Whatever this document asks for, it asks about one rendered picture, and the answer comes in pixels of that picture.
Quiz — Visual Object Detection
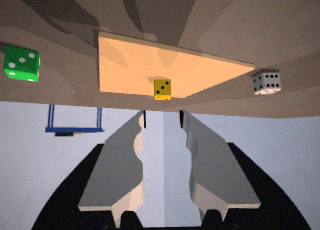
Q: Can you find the green die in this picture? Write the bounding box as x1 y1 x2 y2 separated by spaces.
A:
3 45 40 82

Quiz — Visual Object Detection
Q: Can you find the yellow die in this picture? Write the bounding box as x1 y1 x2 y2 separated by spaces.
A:
154 79 171 100

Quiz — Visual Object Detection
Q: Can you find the white die with black pips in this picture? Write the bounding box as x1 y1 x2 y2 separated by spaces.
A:
253 73 281 94

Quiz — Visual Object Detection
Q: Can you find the orange flat mat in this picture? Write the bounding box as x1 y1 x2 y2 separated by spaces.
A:
99 31 255 98

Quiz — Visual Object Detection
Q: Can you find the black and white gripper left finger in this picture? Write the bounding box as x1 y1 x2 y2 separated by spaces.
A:
31 110 146 230

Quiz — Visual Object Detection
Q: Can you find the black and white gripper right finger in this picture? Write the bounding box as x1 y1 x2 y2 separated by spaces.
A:
179 109 311 230

